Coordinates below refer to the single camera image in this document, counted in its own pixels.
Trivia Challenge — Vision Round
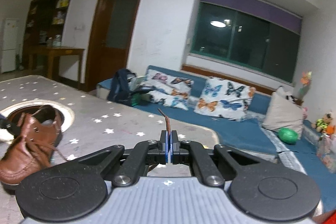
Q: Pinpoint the brown leather shoe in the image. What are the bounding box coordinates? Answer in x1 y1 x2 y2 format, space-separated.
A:
1 105 62 192

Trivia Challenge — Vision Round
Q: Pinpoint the brown shoelace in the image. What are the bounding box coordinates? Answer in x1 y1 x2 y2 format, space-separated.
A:
26 109 173 166

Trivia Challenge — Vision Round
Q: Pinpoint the butterfly pillow left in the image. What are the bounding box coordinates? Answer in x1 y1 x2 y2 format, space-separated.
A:
142 69 194 111

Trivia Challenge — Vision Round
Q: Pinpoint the butterfly pillow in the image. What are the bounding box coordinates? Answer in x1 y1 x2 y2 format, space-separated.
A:
142 69 194 111
194 77 256 121

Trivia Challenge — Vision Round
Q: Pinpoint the butterfly pillow right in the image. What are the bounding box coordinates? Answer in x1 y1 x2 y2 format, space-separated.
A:
194 77 256 121

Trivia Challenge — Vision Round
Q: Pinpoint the dark blue bag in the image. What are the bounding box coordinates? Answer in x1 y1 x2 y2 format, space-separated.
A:
107 68 136 106

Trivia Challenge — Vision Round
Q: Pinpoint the white refrigerator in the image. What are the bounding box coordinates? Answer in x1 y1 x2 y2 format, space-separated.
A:
1 18 19 74

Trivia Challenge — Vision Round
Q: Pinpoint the dark wooden shelf cabinet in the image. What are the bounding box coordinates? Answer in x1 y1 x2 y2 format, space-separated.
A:
21 0 70 68

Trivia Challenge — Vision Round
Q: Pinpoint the green ball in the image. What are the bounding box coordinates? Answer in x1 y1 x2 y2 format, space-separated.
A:
278 128 298 144

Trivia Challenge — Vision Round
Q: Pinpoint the beige cushion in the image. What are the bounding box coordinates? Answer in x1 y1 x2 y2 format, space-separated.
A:
262 86 303 139

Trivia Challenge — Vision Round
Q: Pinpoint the blue sofa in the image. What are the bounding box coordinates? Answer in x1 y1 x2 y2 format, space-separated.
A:
96 64 336 214

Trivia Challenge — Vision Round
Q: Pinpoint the green framed window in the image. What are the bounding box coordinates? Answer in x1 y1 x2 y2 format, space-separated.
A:
191 2 300 83

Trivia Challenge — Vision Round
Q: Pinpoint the brown wooden door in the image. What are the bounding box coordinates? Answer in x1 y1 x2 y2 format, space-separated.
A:
84 0 140 92

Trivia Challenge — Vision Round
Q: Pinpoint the plush toy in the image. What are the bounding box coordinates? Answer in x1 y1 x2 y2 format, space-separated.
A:
311 112 335 136

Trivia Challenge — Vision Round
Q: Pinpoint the colourful flower toy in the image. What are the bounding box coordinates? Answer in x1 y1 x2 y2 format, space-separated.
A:
299 71 312 99

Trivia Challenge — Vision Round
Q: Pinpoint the plastic toy bag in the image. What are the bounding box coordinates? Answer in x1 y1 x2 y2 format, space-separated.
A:
317 134 336 173

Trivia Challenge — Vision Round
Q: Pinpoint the purple roller blind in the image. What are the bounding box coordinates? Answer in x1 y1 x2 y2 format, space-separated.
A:
201 0 302 34

